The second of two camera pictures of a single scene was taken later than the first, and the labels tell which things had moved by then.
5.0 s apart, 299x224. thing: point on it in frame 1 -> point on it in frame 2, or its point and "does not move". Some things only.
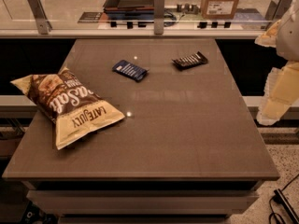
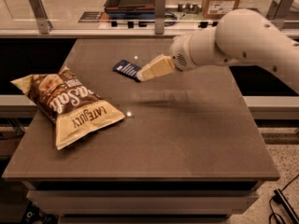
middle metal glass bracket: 159,12 does not move
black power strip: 280,199 does not move
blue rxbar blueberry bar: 130,70 does not move
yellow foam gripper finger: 268,38 -> 162,55
